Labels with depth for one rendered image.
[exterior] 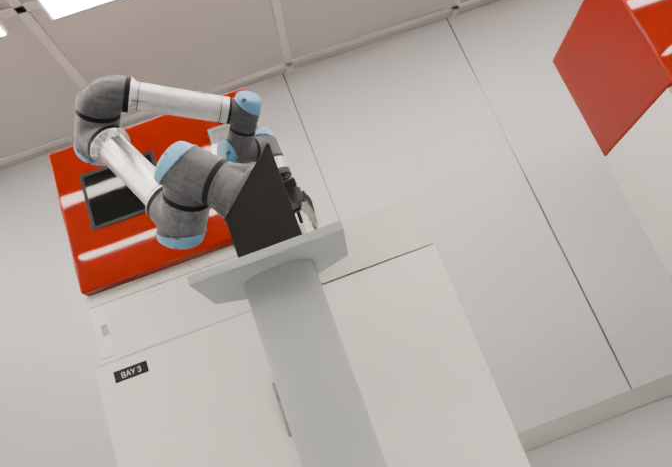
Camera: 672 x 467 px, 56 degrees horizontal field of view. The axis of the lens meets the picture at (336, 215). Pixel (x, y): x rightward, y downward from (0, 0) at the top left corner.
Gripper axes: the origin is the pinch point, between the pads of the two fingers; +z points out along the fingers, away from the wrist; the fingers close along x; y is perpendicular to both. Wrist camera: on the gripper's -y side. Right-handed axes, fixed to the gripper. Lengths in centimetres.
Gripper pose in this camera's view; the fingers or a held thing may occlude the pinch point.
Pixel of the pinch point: (306, 230)
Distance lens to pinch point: 182.0
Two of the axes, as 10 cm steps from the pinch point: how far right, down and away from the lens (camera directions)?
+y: 0.2, 3.4, 9.4
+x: -9.1, 4.0, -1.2
